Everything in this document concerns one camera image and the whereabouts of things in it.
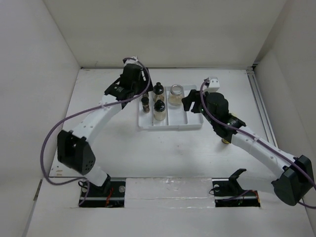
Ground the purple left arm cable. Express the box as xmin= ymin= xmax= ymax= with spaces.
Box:
xmin=39 ymin=56 xmax=152 ymax=205

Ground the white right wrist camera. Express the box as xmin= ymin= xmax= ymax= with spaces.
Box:
xmin=205 ymin=77 xmax=220 ymax=92

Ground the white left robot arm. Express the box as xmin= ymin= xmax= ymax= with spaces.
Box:
xmin=57 ymin=58 xmax=152 ymax=196

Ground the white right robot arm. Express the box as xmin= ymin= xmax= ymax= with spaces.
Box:
xmin=182 ymin=89 xmax=316 ymax=206

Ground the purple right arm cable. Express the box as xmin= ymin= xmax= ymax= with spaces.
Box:
xmin=199 ymin=79 xmax=316 ymax=208

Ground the aluminium rail on right wall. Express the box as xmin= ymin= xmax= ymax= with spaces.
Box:
xmin=246 ymin=67 xmax=278 ymax=148

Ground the black-capped white sauce bottle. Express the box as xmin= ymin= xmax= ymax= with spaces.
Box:
xmin=154 ymin=99 xmax=166 ymax=121

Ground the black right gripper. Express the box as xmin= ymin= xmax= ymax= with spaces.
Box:
xmin=182 ymin=89 xmax=217 ymax=126

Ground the white divided plastic tray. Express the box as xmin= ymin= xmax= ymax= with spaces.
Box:
xmin=138 ymin=86 xmax=203 ymax=130

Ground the small beige-capped bottle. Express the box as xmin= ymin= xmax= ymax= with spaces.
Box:
xmin=221 ymin=138 xmax=230 ymax=145

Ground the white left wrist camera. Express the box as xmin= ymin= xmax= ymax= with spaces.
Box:
xmin=123 ymin=56 xmax=138 ymax=66

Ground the black-capped glass condiment bottle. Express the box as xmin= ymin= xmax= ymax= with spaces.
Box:
xmin=153 ymin=82 xmax=165 ymax=102

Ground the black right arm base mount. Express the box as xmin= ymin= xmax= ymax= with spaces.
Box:
xmin=208 ymin=169 xmax=261 ymax=207

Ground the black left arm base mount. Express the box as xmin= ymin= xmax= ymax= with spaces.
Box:
xmin=78 ymin=177 xmax=126 ymax=208

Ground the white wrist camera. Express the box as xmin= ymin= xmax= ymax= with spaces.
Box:
xmin=123 ymin=56 xmax=138 ymax=66
xmin=205 ymin=77 xmax=220 ymax=92

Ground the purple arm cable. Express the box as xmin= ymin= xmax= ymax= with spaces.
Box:
xmin=39 ymin=56 xmax=152 ymax=205
xmin=199 ymin=79 xmax=316 ymax=208

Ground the wide glass jar metal rim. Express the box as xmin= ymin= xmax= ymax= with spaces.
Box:
xmin=168 ymin=84 xmax=184 ymax=106

